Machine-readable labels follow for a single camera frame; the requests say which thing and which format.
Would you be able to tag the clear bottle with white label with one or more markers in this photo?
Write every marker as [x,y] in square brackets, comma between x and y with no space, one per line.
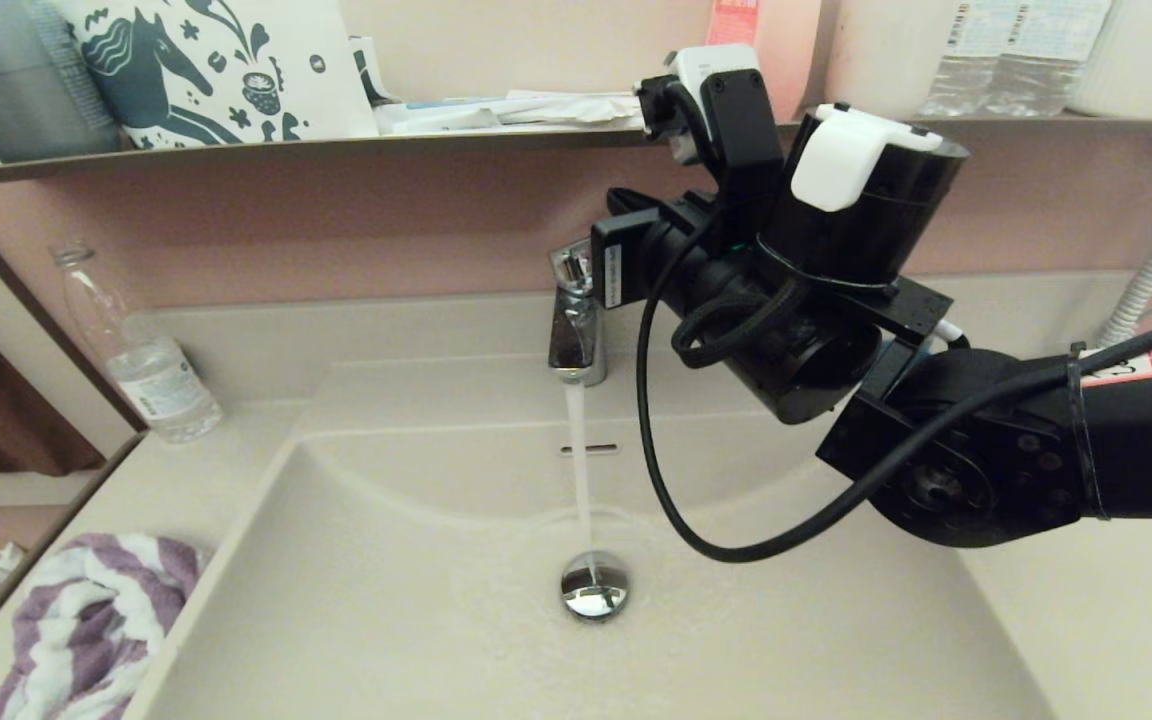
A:
[161,385]

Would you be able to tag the pink plastic bottle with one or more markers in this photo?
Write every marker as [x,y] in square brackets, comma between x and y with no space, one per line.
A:
[794,50]

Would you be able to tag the white ceramic sink basin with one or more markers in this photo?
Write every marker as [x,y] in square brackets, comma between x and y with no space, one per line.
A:
[386,600]

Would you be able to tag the large white plastic jug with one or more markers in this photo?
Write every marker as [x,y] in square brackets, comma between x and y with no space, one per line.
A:
[876,50]

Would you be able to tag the white packets on shelf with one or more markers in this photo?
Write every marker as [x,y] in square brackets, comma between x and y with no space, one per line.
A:
[566,108]

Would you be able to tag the white sachet packet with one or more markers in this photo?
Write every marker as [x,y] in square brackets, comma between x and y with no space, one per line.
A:
[436,122]

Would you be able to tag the chrome sink faucet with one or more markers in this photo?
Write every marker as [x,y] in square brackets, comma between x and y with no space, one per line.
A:
[576,340]

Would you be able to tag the purple white striped towel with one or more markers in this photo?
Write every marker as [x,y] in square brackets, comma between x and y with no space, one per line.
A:
[86,620]

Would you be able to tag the grey translucent container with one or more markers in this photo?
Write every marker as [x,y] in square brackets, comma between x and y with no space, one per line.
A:
[26,100]

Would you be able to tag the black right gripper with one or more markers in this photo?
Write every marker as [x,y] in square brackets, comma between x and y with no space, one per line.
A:
[736,300]

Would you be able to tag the chrome drain stopper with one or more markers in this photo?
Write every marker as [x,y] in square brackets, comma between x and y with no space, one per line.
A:
[594,595]

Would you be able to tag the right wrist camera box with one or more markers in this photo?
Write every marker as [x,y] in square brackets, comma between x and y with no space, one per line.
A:
[726,100]

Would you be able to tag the white kettle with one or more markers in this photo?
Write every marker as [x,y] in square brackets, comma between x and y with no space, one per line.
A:
[1136,60]

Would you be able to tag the clear plastic water bottle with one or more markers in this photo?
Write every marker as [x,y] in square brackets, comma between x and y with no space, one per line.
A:
[956,80]
[1041,65]

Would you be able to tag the white bag with horse print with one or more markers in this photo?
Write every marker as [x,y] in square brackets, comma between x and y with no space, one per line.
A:
[316,90]

